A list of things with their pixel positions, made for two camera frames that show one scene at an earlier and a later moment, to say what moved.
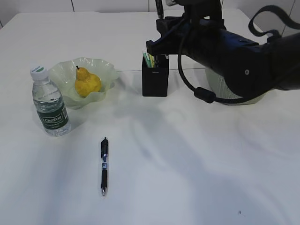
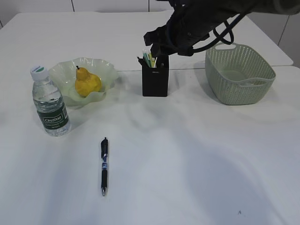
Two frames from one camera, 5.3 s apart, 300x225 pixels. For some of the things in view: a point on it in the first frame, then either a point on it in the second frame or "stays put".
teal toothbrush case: (148, 59) stays put
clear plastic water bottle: (48, 102) stays put
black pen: (159, 6) to (141, 60)
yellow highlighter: (152, 57) stays put
